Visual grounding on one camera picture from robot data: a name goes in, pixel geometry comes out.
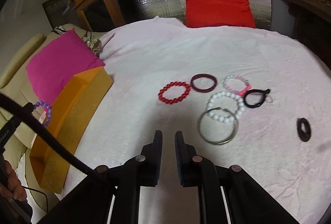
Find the left hand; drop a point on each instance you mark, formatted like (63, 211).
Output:
(14, 187)

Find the beige sofa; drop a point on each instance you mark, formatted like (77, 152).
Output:
(15, 84)

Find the silver metal bangle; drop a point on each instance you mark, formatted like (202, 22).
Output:
(218, 126)

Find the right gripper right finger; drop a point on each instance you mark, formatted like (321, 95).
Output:
(188, 162)

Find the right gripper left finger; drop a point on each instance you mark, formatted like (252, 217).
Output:
(150, 167)

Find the magenta pillow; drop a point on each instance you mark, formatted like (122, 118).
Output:
(51, 69)

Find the dark fuzzy scrunchie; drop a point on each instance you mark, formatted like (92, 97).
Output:
(303, 129)

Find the red pillow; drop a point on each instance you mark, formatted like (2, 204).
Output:
(214, 13)

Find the orange open box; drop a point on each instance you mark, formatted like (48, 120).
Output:
(72, 111)

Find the patterned grey cloth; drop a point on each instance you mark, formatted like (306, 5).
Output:
(93, 43)

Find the maroon bangle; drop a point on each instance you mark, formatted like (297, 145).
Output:
(203, 83)

